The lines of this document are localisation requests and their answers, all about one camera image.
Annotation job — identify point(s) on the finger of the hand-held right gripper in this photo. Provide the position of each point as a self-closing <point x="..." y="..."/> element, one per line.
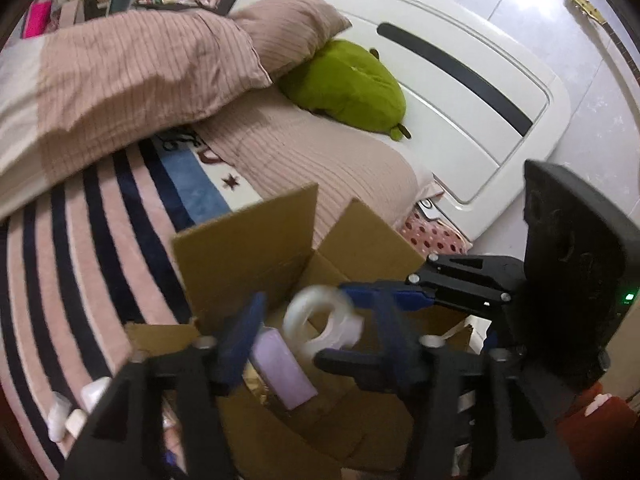
<point x="350" y="364"/>
<point x="452" y="282"/>

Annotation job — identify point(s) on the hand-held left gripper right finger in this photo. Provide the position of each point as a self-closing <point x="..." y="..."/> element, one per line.
<point x="396" y="345"/>

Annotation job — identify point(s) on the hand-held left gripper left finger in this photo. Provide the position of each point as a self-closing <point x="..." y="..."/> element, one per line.
<point x="239" y="342"/>

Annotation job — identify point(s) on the clear tape roll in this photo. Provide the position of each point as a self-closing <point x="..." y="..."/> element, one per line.
<point x="322" y="324"/>

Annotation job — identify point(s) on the brown cardboard box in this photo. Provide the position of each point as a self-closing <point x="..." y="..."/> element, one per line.
<point x="250" y="255"/>

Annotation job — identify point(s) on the lavender rectangular box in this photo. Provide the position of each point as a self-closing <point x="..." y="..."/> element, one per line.
<point x="282" y="367"/>

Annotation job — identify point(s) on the red polka dot cloth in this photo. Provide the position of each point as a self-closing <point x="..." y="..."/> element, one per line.
<point x="435" y="235"/>

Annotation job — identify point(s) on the white plastic object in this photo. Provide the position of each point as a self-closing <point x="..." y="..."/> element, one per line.
<point x="95" y="394"/>
<point x="75" y="422"/>
<point x="57" y="417"/>

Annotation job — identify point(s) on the pink navy striped blanket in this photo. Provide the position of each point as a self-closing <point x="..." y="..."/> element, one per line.
<point x="90" y="260"/>

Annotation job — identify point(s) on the white bed headboard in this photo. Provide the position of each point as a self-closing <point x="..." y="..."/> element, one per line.
<point x="450" y="110"/>

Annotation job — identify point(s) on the beige ribbed bed sheet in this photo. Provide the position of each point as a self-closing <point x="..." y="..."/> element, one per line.
<point x="300" y="160"/>

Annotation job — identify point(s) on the green plush toy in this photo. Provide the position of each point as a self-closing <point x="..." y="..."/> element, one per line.
<point x="345" y="85"/>

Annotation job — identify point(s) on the guitar neck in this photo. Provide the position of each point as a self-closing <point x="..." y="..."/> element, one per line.
<point x="607" y="27"/>

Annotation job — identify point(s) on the brown striped quilt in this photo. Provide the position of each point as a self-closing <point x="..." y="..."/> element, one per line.
<point x="125" y="90"/>

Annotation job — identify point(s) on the brown striped pillow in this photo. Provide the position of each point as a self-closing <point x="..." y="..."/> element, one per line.
<point x="287" y="27"/>

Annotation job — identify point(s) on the pink box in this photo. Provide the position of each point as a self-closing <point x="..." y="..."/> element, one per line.
<point x="37" y="17"/>

